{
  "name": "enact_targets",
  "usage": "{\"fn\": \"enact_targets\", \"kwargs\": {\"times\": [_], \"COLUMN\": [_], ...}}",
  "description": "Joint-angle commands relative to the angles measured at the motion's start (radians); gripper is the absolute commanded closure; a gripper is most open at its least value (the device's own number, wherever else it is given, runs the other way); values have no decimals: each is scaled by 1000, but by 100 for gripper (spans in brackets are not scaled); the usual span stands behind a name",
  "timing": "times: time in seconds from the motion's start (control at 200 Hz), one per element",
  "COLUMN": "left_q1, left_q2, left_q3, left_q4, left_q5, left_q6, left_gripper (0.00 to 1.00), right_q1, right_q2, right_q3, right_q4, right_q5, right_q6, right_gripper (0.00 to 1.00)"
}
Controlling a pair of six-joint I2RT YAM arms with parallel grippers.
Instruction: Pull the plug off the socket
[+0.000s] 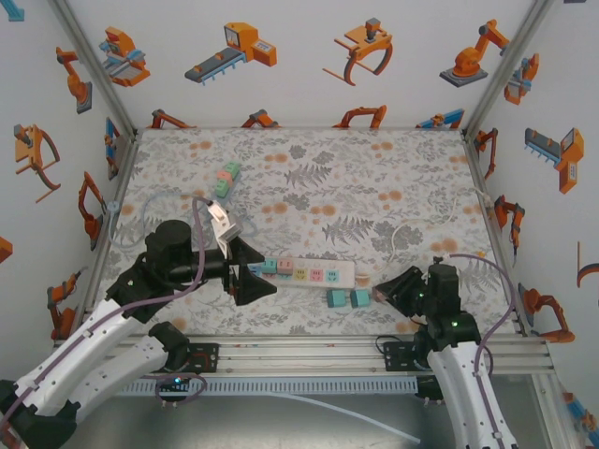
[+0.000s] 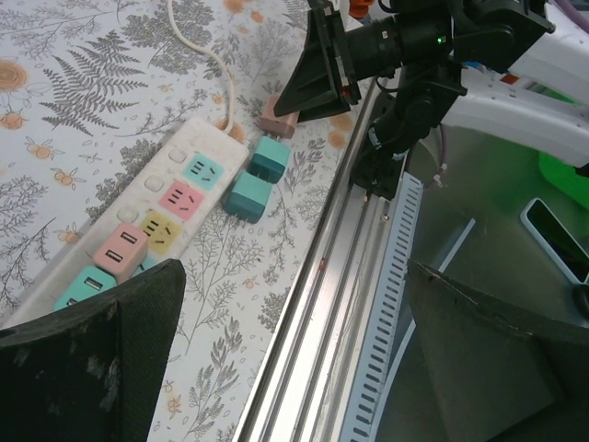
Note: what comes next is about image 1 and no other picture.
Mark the green pink plug cubes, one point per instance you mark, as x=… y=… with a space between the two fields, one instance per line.
x=223 y=200

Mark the long white power strip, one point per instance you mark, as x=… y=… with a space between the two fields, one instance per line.
x=337 y=280

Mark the green cube plug adapter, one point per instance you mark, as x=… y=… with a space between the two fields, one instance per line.
x=232 y=169
x=222 y=188

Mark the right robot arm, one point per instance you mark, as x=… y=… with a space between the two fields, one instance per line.
x=468 y=397

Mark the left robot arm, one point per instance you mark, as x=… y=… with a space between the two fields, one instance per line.
x=93 y=374

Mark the floral patterned table mat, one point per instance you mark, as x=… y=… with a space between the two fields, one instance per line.
x=327 y=187

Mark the black controller board green light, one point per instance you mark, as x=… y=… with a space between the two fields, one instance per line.
x=174 y=381

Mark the grey metal shelf panel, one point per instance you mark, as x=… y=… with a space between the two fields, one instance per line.
x=281 y=425

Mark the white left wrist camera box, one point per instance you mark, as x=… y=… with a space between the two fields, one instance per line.
x=222 y=224

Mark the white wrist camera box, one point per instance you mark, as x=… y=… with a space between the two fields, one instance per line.
x=441 y=258
x=222 y=224

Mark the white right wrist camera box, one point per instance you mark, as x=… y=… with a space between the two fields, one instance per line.
x=441 y=258

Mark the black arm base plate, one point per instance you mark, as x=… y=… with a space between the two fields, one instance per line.
x=398 y=357
x=206 y=357

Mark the aluminium front frame rail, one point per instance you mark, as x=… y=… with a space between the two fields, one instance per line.
x=304 y=357

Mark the aluminium side rail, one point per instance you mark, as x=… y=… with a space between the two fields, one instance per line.
x=124 y=168
x=469 y=140

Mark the aluminium frame leg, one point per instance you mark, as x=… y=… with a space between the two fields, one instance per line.
x=554 y=411

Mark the aluminium frame post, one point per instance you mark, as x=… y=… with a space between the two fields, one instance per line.
x=95 y=65
x=506 y=65

